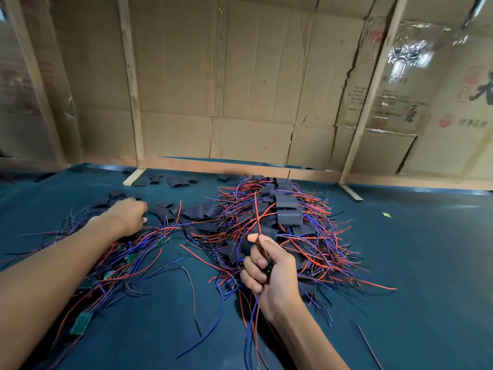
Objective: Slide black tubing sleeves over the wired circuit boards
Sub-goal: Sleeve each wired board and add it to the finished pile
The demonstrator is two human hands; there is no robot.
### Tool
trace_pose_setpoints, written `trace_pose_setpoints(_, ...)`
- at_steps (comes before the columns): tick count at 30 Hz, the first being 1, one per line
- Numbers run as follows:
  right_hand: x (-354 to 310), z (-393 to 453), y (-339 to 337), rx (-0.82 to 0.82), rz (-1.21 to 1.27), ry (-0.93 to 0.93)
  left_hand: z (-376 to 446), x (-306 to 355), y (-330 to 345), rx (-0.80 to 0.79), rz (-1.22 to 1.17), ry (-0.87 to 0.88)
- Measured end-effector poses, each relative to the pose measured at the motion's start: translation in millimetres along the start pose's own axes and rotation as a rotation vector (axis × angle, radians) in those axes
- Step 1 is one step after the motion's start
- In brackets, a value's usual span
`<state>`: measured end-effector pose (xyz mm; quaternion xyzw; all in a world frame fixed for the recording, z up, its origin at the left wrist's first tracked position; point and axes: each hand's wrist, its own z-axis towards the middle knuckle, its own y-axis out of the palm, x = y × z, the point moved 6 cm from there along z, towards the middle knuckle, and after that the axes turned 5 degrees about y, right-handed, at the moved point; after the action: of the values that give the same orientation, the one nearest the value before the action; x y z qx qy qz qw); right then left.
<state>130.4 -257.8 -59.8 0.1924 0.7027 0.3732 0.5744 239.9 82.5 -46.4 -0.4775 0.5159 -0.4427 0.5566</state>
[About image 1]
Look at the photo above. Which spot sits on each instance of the person's right hand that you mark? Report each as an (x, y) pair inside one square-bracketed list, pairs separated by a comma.
[(273, 281)]

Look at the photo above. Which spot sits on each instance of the person's right forearm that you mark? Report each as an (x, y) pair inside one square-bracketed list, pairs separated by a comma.
[(308, 343)]

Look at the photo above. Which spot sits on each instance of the clear plastic sheet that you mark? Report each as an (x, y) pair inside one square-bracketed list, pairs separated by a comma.
[(408, 61)]

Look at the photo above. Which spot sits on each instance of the small green scrap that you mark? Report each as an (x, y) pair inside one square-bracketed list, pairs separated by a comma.
[(386, 215)]

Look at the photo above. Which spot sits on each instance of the pile of black sleeve pieces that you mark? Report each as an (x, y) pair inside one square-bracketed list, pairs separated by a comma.
[(166, 212)]

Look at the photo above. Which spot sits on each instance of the person's left forearm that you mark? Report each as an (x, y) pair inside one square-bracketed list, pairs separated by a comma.
[(46, 289)]

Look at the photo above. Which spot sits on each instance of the pale slanted wooden post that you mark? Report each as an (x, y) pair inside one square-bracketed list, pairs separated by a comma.
[(374, 88)]

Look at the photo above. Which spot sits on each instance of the wooden ledge board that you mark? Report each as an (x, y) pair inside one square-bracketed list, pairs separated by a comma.
[(231, 167)]

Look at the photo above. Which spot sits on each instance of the wide wooden post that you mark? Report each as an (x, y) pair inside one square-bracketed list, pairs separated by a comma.
[(37, 81)]

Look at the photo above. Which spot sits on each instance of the pile of sleeved wired boards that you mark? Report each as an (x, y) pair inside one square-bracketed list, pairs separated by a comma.
[(308, 227)]

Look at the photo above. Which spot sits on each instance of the person's left hand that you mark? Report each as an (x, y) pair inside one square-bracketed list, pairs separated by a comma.
[(123, 215)]

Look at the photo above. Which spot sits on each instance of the thin wooden post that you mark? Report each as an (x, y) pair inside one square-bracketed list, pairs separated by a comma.
[(131, 81)]

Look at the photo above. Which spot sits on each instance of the pile of unsleeved wired boards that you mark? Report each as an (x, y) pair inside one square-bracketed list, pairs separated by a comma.
[(100, 277)]

